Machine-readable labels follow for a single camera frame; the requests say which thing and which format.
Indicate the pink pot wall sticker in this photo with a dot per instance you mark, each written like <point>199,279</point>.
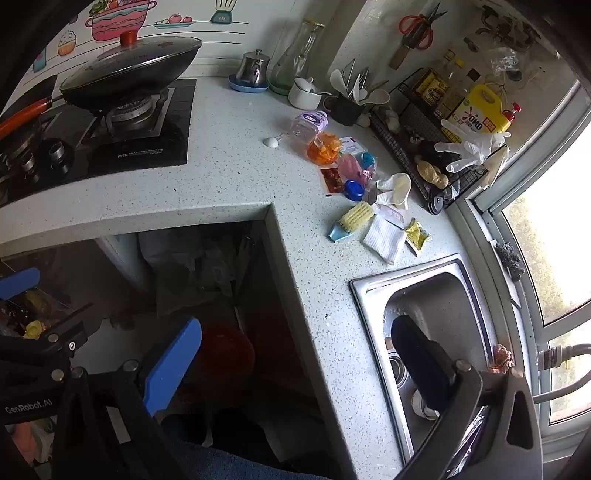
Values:
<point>120,23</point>

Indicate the purple label plastic bottle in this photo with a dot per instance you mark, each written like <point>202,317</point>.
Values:
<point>307,124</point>

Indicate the glass carafe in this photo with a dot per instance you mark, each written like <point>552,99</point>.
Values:
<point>291,64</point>

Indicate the white condiment jar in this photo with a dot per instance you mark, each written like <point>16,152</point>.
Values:
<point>302,98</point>

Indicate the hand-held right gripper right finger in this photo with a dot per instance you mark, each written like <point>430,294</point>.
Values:
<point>420,364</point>

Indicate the red sauce sachet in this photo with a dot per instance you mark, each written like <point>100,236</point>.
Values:
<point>331,179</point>

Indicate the clear bottle yellow cap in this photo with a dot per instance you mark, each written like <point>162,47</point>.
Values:
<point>455,87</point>

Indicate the blue plastic tray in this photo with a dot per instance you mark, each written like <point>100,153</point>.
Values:
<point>240,87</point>

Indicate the green plastic tray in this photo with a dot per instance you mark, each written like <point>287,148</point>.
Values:
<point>277,89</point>

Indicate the orange plastic bag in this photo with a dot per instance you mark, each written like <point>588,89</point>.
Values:
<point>323,150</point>

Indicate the blue bottle cap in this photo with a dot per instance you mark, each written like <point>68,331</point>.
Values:
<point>354,190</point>

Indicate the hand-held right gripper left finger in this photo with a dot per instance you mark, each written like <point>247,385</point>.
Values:
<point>171,364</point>

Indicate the black round disc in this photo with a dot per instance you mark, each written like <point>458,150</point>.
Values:
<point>436,201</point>

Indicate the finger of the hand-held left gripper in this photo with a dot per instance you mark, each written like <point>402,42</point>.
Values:
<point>60,334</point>
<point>18,282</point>

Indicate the yellow sachet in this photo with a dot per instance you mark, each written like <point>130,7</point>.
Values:
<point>418,236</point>

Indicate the copper scouring pad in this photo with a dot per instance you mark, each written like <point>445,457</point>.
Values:
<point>501,357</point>

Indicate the white plastic spoon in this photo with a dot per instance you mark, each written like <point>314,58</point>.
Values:
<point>271,143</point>

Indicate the black plastic bag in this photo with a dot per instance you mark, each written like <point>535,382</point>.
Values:
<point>431,148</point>

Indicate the white green medicine box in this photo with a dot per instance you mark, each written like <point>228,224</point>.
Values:
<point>353,145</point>

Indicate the dark utensil holder cup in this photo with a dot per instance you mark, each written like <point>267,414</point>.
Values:
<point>344,110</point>

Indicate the pink wrapper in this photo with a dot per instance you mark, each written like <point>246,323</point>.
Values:
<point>348,167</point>

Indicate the dark bottle yellow label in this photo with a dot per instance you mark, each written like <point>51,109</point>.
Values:
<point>431,87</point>

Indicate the dark wall hooks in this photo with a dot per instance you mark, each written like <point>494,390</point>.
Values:
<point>503,23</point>

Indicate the yellow detergent jug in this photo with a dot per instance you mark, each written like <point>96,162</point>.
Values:
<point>485,104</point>

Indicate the crumpled white glove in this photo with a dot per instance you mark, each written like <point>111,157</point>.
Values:
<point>397,187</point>

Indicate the grey plastic bag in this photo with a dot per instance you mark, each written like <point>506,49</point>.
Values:
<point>184,272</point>

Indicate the white paper slip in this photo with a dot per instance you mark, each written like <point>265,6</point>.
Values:
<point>392,212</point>

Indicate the red bin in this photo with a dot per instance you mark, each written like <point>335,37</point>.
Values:
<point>226,350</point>

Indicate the white rice paddle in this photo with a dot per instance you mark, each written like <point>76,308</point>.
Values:
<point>376,97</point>
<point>338,79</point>

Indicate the stainless steel sink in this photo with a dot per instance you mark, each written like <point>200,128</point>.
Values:
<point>443,295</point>

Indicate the white woven packet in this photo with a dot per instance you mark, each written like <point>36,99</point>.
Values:
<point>382,240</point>

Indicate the steel teapot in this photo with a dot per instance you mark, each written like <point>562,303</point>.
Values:
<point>251,69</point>

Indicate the black gas stove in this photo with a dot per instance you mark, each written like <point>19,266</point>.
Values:
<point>138,152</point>

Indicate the steel wool pad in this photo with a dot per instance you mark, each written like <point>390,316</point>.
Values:
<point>510,263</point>

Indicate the glass wok lid red knob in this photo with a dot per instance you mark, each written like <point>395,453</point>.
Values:
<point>138,55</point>

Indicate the steel chopsticks bundle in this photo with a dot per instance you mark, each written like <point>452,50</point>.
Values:
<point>364,78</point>

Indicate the blue packet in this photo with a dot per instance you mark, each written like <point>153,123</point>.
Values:
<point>369,160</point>

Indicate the window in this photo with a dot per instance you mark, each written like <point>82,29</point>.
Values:
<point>554,258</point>

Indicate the colourful plastic clutter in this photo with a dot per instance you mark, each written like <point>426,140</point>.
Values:
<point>30,325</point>

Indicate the clear plastic bag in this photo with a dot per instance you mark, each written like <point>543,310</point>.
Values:
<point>504,62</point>

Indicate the ginger root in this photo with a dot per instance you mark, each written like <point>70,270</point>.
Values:
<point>429,173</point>

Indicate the garlic bulb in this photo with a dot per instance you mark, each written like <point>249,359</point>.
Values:
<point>390,117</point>
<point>364,121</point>

